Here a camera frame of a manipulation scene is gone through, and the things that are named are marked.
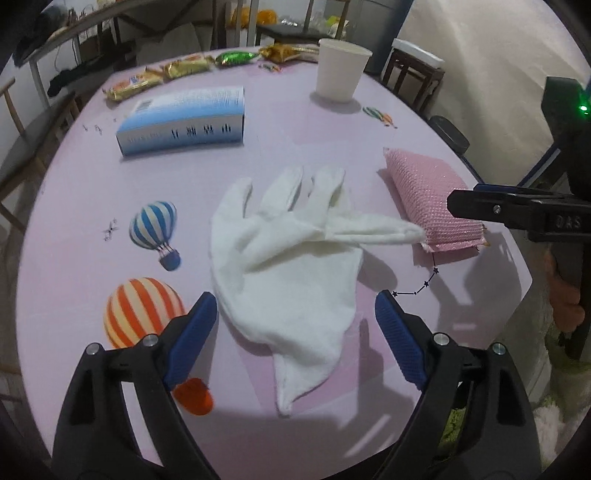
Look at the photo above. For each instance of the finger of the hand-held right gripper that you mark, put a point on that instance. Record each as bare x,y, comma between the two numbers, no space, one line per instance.
485,207
498,188

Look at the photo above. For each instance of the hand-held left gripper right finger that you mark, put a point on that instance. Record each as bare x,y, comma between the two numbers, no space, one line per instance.
399,337

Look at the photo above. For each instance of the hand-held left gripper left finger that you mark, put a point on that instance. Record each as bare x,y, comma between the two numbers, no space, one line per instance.
194,332

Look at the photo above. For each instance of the person's right hand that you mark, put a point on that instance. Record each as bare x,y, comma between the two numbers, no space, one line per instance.
563,309

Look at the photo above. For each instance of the pink scrubbing sponge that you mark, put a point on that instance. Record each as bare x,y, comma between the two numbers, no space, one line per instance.
425,184

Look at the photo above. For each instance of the grey round lidded case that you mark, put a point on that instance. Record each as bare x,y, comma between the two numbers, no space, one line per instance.
450,134

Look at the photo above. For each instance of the white cloth glove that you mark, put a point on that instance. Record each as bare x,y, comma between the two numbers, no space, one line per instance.
286,267

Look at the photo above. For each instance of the dark wooden stool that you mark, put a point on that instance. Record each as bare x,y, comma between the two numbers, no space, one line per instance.
406,74

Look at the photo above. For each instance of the white paper cup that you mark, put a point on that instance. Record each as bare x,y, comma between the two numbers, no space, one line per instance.
339,69

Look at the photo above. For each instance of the grey cabinet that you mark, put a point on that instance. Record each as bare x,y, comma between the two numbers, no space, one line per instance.
378,27

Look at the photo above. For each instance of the blue white book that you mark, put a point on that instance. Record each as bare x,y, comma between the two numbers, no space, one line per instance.
184,115

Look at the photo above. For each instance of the yellow snack packet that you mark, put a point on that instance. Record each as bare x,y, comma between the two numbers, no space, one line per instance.
288,53

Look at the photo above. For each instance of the orange snack packet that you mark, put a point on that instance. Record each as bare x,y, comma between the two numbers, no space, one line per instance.
134,85

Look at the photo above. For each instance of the small candy wrapper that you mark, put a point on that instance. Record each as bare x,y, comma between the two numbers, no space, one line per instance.
270,67

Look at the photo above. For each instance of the gold snack packet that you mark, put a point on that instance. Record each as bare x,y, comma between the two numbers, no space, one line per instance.
187,67

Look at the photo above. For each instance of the wooden chair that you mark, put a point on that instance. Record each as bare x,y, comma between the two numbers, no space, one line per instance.
16,120

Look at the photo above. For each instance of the green candy wrapper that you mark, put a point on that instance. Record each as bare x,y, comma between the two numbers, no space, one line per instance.
235,57

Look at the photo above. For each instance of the black cloth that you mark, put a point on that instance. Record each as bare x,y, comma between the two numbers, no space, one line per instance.
74,78

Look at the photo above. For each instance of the yellow bag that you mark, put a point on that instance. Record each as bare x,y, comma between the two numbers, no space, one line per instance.
265,16

